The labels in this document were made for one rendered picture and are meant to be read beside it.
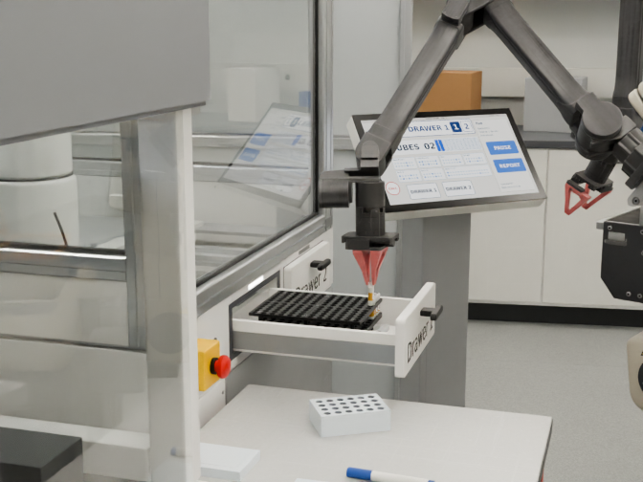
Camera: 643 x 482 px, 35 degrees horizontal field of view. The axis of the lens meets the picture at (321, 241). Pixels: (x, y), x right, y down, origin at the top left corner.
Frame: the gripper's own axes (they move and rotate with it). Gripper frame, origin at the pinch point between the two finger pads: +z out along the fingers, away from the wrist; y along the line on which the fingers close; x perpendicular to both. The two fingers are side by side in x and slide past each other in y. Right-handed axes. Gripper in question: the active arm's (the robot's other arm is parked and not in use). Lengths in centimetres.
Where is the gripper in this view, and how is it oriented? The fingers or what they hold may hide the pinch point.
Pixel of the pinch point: (370, 280)
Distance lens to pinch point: 203.1
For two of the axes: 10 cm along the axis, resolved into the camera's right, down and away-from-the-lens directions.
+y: 9.6, 0.3, -2.9
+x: 2.9, -1.6, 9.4
